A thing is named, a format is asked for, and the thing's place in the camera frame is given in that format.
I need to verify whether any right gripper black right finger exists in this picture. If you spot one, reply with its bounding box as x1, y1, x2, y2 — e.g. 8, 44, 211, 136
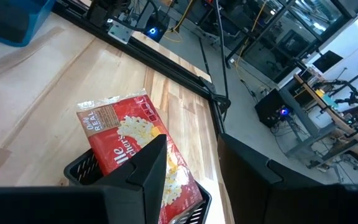
218, 133, 291, 224

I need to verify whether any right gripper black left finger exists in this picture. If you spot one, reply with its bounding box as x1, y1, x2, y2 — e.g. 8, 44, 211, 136
94, 134, 167, 224

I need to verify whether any red popcorn packet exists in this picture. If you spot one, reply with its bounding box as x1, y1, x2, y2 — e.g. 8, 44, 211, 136
75, 88, 205, 224

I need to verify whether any black mesh basket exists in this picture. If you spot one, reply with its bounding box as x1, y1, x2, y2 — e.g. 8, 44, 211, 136
63, 147, 213, 224

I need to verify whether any black computer box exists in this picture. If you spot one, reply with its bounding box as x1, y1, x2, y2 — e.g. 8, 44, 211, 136
254, 88, 293, 129

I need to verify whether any wooden background table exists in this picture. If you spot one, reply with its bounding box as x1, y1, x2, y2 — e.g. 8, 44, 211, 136
293, 73, 358, 175

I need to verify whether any black box with blue light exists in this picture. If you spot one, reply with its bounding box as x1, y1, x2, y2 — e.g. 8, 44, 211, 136
140, 14, 171, 44

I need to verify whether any black background monitor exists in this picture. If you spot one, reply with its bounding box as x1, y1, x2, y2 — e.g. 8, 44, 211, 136
312, 50, 344, 74

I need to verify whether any blue plastic bin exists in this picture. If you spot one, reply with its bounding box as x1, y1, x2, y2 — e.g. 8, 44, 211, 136
0, 0, 57, 48

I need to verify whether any black aluminium table frame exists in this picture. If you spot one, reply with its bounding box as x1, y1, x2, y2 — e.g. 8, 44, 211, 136
52, 0, 232, 139

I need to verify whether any silver metal bracket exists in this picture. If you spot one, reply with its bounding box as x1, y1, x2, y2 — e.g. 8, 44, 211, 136
107, 19, 134, 45

